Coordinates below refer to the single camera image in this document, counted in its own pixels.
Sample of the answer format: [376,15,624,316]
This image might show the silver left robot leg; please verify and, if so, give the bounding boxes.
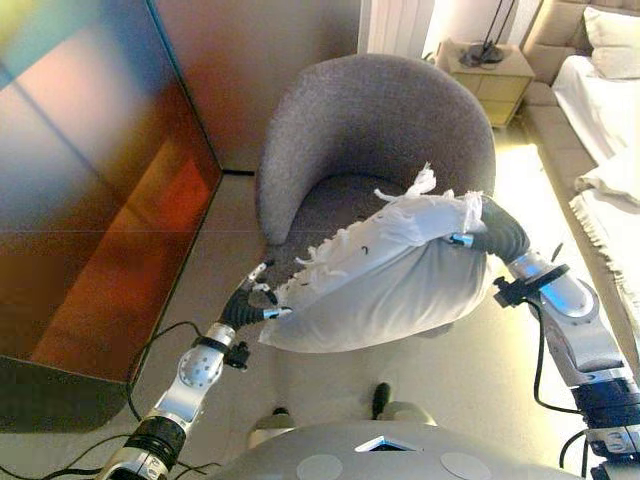
[247,407,297,450]

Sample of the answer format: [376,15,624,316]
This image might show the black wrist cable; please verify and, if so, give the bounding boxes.
[0,319,224,480]
[530,242,594,480]

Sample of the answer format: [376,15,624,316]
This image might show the white ribbed radiator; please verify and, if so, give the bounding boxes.
[366,0,437,60]

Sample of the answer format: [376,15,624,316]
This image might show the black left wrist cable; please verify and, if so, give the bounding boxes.
[0,319,224,480]

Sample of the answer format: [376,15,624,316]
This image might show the white fringed blanket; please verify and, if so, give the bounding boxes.
[568,164,640,284]

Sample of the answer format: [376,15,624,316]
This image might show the white bed pillow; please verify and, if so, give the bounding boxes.
[582,5,640,82]

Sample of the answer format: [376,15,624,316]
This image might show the white fringed cushion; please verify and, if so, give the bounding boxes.
[257,161,492,355]

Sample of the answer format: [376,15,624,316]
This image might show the upholstered bed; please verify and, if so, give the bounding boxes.
[518,0,640,361]

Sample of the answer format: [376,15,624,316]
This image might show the grey robot torso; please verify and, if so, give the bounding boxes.
[199,418,569,480]

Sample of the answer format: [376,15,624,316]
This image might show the beige nightstand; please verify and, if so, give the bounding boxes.
[435,38,537,130]

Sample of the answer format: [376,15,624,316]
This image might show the silver robot leg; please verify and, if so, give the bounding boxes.
[368,381,440,429]
[247,407,297,450]

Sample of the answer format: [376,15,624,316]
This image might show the black table lamp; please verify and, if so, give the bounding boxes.
[458,0,520,67]

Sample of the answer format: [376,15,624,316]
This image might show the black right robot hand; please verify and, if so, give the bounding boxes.
[448,196,532,267]

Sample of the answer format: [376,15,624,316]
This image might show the grey fabric armchair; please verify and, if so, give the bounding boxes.
[253,53,498,342]

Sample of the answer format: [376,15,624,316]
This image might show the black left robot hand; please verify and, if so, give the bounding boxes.
[219,258,295,330]

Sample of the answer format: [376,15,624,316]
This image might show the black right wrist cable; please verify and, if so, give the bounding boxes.
[530,242,594,480]

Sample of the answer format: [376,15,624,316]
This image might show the silver right robot leg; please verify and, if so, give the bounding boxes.
[368,381,440,429]

